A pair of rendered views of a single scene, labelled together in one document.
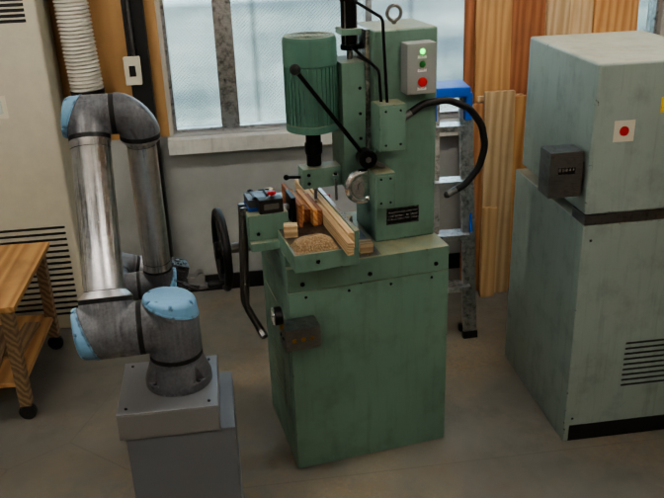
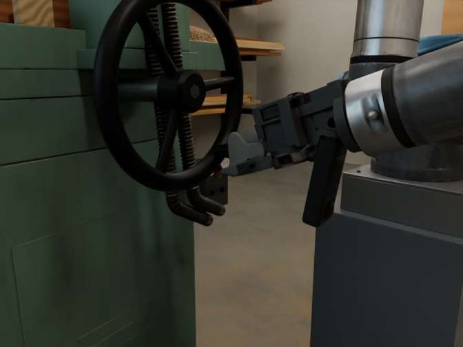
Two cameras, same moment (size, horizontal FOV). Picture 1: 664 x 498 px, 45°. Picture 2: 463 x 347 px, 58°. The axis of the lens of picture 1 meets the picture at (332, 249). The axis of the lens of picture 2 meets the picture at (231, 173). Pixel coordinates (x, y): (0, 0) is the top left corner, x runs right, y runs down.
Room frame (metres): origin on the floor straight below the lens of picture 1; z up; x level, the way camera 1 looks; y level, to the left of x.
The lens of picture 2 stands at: (2.85, 0.90, 0.83)
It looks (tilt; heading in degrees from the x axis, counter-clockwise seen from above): 13 degrees down; 232
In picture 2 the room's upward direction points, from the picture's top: straight up
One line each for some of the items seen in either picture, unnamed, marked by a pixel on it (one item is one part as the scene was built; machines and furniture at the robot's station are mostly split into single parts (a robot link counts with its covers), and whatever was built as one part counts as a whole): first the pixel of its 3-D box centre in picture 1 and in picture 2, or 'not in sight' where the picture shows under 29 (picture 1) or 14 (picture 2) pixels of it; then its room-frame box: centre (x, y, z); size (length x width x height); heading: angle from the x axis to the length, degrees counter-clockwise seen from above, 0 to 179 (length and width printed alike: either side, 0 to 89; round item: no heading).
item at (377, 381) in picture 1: (352, 342); (37, 288); (2.66, -0.06, 0.35); 0.58 x 0.45 x 0.71; 106
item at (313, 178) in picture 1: (320, 177); not in sight; (2.63, 0.03, 1.03); 0.14 x 0.07 x 0.09; 106
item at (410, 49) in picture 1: (418, 67); not in sight; (2.57, -0.30, 1.40); 0.10 x 0.06 x 0.16; 106
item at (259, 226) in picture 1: (264, 219); (131, 23); (2.53, 0.22, 0.91); 0.15 x 0.14 x 0.09; 16
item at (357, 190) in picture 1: (362, 186); not in sight; (2.54, -0.11, 1.02); 0.12 x 0.03 x 0.12; 106
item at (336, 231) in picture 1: (321, 212); not in sight; (2.56, 0.03, 0.92); 0.67 x 0.02 x 0.04; 16
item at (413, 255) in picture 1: (350, 245); (17, 112); (2.66, -0.07, 0.76); 0.57 x 0.45 x 0.09; 106
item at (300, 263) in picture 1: (290, 228); (100, 52); (2.55, 0.14, 0.87); 0.61 x 0.30 x 0.06; 16
